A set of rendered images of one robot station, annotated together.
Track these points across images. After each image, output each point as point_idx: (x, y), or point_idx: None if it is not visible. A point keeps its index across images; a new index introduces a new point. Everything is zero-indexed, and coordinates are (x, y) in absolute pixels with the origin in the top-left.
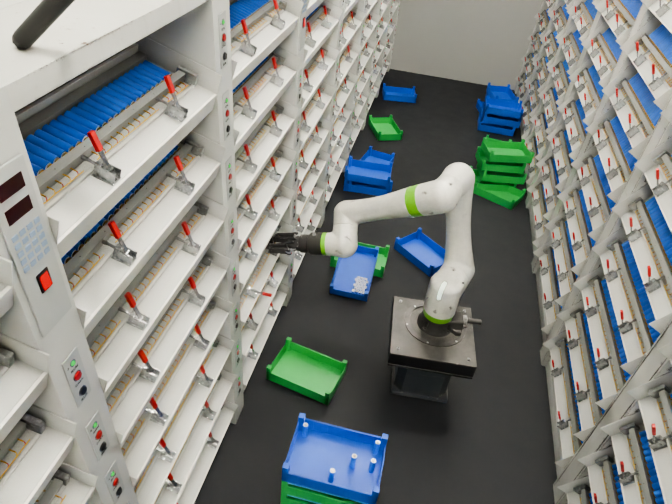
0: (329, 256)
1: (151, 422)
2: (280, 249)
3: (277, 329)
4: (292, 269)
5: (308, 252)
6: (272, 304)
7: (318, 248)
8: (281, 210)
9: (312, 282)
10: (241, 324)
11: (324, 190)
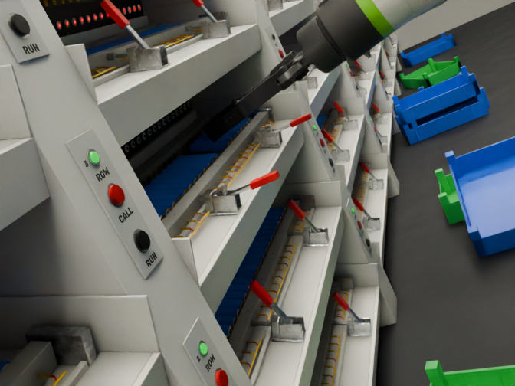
0: (439, 214)
1: None
2: (263, 84)
3: (397, 373)
4: (363, 228)
5: (339, 54)
6: (347, 304)
7: (354, 11)
8: (236, 31)
9: (429, 261)
10: (184, 258)
11: (366, 116)
